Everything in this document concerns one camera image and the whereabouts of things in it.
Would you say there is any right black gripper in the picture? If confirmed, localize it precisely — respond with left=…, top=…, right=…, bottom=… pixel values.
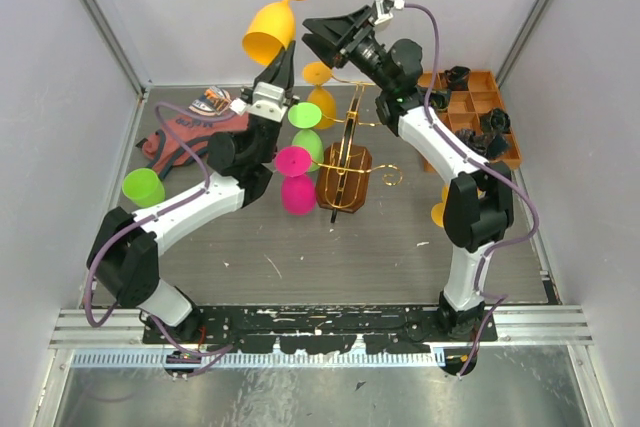
left=300, top=5, right=393, bottom=93

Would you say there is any orange wine glass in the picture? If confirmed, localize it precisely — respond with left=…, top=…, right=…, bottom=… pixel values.
left=242, top=0, right=304, bottom=66
left=302, top=61, right=337, bottom=130
left=430, top=185, right=449, bottom=228

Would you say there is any green wine glass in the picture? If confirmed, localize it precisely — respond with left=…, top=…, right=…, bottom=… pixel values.
left=288, top=102, right=324, bottom=172
left=122, top=168, right=165, bottom=208

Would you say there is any pink wine glass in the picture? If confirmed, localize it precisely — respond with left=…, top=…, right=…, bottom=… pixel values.
left=275, top=146, right=316, bottom=216

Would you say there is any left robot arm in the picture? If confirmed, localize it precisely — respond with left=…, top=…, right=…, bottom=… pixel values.
left=87, top=42, right=298, bottom=343

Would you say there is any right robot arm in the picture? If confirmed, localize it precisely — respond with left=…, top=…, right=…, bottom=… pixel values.
left=302, top=0, right=514, bottom=341

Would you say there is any rolled green patterned tie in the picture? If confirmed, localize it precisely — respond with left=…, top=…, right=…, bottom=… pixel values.
left=425, top=89, right=452, bottom=113

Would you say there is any rolled dark tie top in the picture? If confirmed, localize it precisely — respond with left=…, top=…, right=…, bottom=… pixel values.
left=444, top=66, right=471, bottom=91

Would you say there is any rolled dark tie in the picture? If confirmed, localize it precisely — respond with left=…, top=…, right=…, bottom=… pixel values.
left=479, top=108, right=511, bottom=134
left=444, top=66, right=471, bottom=91

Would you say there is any red folded t-shirt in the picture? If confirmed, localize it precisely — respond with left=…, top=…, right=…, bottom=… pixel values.
left=136, top=86, right=249, bottom=181

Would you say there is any wooden compartment tray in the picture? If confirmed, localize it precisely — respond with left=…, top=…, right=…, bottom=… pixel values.
left=418, top=70, right=522, bottom=170

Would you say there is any rolled dark tie right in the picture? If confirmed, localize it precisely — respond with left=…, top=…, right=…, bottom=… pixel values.
left=479, top=108, right=511, bottom=134

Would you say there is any rolled maroon tie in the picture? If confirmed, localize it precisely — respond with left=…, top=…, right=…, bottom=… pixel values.
left=454, top=128, right=511, bottom=161

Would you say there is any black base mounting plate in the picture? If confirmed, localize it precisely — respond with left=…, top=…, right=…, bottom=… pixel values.
left=176, top=304, right=480, bottom=355

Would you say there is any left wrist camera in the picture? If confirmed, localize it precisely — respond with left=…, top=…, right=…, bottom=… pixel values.
left=229, top=81, right=294, bottom=123

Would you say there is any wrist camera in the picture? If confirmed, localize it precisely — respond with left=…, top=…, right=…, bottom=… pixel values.
left=372, top=0, right=405, bottom=30
left=229, top=81, right=294, bottom=123

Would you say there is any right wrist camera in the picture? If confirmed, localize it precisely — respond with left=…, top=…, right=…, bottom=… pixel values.
left=372, top=0, right=405, bottom=30

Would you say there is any gold wire wine glass rack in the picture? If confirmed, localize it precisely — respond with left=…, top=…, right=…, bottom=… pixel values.
left=314, top=76, right=403, bottom=225

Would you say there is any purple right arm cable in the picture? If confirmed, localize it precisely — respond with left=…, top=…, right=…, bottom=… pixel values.
left=402, top=2, right=541, bottom=378

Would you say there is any aluminium rail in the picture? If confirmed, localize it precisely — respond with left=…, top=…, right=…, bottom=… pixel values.
left=50, top=304, right=593, bottom=348

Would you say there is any slotted cable duct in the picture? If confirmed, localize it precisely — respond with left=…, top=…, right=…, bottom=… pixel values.
left=70, top=348, right=445, bottom=371

